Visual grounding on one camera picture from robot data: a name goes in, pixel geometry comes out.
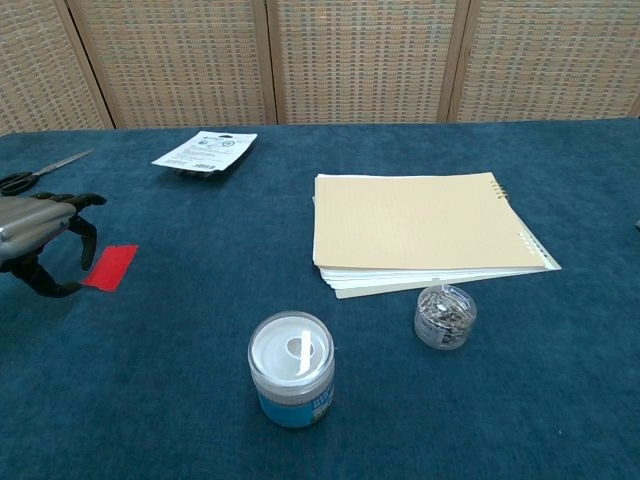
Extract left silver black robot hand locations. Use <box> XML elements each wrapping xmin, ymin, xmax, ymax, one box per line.
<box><xmin>0</xmin><ymin>192</ymin><xmax>108</xmax><ymax>300</ymax></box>

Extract red card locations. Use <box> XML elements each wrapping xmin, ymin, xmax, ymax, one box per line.
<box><xmin>81</xmin><ymin>244</ymin><xmax>139</xmax><ymax>293</ymax></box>

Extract white blister pack card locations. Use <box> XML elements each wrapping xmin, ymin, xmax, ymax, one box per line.
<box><xmin>150</xmin><ymin>130</ymin><xmax>259</xmax><ymax>180</ymax></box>

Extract white-lidded blue-label jar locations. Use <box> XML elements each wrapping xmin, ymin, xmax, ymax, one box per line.
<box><xmin>247</xmin><ymin>310</ymin><xmax>336</xmax><ymax>429</ymax></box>

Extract woven bamboo folding screen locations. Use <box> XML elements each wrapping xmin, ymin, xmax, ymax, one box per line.
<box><xmin>0</xmin><ymin>0</ymin><xmax>640</xmax><ymax>135</ymax></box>

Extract beige spiral notebook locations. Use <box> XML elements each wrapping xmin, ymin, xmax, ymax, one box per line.
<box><xmin>311</xmin><ymin>172</ymin><xmax>563</xmax><ymax>300</ymax></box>

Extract clear jar of paper clips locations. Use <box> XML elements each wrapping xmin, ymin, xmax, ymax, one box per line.
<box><xmin>413</xmin><ymin>283</ymin><xmax>478</xmax><ymax>352</ymax></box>

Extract blue table cloth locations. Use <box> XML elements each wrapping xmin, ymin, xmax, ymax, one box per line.
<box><xmin>0</xmin><ymin>117</ymin><xmax>640</xmax><ymax>480</ymax></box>

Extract black-handled scissors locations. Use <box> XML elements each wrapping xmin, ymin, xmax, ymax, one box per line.
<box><xmin>0</xmin><ymin>148</ymin><xmax>96</xmax><ymax>197</ymax></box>

